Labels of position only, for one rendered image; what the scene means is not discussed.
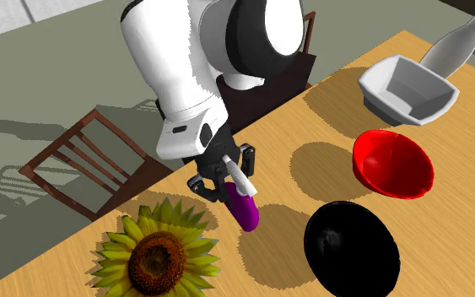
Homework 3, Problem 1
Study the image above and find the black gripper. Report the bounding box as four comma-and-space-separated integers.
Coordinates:
186, 121, 257, 204

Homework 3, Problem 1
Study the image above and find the purple spray bottle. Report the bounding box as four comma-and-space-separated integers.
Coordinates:
220, 154, 261, 233

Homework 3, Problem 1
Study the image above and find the dark robot stand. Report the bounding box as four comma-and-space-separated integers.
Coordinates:
215, 52, 317, 133

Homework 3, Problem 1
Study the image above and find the brown wooden chair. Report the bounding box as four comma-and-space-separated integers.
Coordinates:
18, 108, 175, 222
301, 10, 317, 55

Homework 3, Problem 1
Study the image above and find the yellow sunflower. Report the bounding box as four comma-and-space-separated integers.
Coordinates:
86, 197, 223, 297

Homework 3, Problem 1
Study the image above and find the black bowl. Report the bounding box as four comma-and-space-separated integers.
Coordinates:
303, 200, 402, 297

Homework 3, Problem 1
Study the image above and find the red bowl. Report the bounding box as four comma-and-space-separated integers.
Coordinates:
352, 129, 435, 201

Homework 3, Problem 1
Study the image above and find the white square bowl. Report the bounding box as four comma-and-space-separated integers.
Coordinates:
358, 54, 461, 127

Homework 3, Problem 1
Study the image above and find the wooden table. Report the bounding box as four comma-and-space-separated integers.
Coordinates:
0, 29, 475, 297

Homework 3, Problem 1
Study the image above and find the white bottle vase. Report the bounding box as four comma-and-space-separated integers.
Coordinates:
418, 7, 475, 79

